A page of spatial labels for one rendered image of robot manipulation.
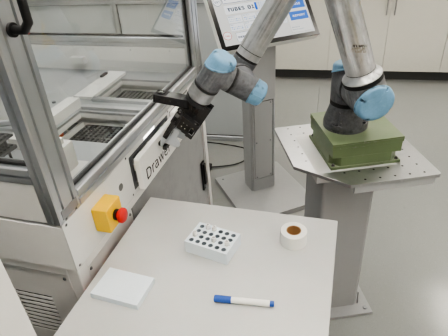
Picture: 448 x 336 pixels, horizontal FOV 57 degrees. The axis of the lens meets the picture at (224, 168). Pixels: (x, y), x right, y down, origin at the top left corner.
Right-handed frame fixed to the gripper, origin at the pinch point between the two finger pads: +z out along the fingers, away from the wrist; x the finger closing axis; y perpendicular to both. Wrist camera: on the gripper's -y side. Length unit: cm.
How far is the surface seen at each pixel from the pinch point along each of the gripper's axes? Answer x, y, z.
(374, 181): 12, 62, -25
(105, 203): -33.3, -1.5, 1.6
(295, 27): 103, 17, -23
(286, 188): 103, 71, 57
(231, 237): -26.9, 30.3, -7.0
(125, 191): -19.6, 0.2, 8.2
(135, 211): -15.2, 5.6, 18.2
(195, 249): -31.6, 24.4, -0.6
